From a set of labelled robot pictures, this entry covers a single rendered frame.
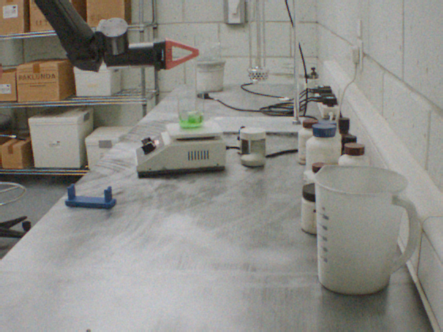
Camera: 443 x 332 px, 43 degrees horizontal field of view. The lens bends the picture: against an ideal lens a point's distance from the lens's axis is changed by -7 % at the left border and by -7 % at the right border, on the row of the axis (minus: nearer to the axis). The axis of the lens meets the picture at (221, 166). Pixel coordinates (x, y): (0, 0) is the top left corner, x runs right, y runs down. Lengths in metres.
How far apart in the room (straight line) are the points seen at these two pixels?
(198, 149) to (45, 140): 2.48
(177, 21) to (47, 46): 0.91
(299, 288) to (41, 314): 0.35
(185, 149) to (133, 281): 0.53
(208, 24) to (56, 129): 1.15
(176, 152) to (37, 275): 0.54
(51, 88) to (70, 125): 0.26
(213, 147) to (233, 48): 2.48
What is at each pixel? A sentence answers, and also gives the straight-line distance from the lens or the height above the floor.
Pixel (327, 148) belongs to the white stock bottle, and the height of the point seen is 0.84.
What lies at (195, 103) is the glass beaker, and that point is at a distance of 1.34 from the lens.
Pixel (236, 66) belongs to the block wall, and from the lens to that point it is 3.79.
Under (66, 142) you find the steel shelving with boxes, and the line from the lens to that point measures 3.69.
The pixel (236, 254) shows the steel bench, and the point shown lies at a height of 0.75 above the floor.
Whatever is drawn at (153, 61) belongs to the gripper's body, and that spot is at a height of 1.00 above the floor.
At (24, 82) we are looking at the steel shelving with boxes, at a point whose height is 0.68.
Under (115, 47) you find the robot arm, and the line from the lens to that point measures 1.27.
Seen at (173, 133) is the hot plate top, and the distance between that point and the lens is 1.33.
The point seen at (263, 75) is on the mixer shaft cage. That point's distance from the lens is 1.73.
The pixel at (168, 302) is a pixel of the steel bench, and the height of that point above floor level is 0.75.
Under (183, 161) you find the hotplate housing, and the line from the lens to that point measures 1.33.
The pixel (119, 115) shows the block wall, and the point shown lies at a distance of 3.97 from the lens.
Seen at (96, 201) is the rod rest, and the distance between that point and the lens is 1.16.
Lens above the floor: 1.14
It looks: 16 degrees down
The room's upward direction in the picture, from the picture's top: 1 degrees counter-clockwise
